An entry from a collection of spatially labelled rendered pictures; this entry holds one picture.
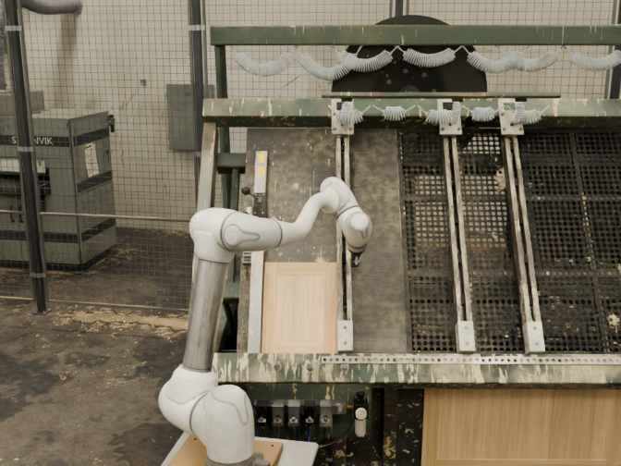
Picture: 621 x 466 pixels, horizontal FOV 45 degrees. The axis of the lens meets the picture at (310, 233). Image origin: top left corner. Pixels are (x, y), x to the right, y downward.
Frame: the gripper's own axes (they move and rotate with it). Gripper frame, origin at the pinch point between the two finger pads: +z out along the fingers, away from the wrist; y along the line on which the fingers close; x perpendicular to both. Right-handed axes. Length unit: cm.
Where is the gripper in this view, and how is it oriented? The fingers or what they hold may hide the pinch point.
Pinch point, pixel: (355, 262)
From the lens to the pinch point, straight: 314.3
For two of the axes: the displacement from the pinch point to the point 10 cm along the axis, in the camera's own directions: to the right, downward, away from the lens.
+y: 0.1, -9.1, 4.2
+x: -10.0, 0.0, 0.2
